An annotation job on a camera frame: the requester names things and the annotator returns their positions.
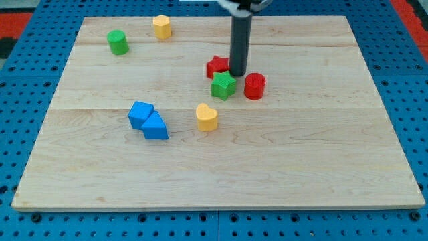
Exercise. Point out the yellow heart block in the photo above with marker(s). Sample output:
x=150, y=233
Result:
x=207, y=118

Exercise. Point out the green star block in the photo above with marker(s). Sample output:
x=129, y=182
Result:
x=223, y=85

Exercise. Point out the red cylinder block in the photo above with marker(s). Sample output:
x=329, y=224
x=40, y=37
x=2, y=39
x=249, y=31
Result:
x=254, y=86

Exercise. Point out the red star block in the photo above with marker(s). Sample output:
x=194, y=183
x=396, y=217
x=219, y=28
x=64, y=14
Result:
x=217, y=64

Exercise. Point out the blue triangle block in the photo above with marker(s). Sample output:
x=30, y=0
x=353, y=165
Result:
x=154, y=127

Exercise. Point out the wooden board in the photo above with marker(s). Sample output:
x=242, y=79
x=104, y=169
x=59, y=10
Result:
x=318, y=139

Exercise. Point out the blue cube block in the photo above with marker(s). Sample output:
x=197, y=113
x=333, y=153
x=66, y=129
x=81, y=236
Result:
x=139, y=113

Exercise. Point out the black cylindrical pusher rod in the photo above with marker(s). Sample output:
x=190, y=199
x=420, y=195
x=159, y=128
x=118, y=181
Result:
x=239, y=44

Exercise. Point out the yellow hexagon block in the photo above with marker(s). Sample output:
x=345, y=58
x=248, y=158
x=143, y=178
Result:
x=162, y=27

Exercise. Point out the green cylinder block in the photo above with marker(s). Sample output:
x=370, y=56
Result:
x=117, y=42

